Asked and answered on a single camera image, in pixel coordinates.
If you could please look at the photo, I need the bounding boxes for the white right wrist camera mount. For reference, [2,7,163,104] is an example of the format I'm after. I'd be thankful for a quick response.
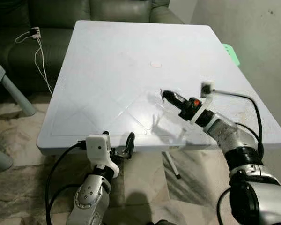
[190,81,217,125]

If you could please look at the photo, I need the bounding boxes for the grey side table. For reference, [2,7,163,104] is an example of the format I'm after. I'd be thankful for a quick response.
[0,64,37,117]

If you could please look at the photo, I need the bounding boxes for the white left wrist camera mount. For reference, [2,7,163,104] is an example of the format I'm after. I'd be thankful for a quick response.
[86,135,120,178]

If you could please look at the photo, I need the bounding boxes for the green plastic stool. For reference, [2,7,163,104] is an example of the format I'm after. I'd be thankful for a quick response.
[221,43,241,67]

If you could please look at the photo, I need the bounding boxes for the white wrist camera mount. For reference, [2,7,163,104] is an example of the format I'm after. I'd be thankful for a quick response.
[86,135,120,178]
[190,81,217,125]

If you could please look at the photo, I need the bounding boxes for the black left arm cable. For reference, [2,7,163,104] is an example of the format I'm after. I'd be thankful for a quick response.
[45,140,88,225]

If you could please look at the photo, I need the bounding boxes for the white metal table leg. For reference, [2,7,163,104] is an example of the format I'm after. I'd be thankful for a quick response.
[163,151,181,180]

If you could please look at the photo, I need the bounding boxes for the dark green leather sofa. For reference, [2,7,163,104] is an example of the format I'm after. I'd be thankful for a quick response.
[0,0,183,92]

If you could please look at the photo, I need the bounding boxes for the white plastic table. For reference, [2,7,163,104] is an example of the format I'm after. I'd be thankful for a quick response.
[37,20,281,156]

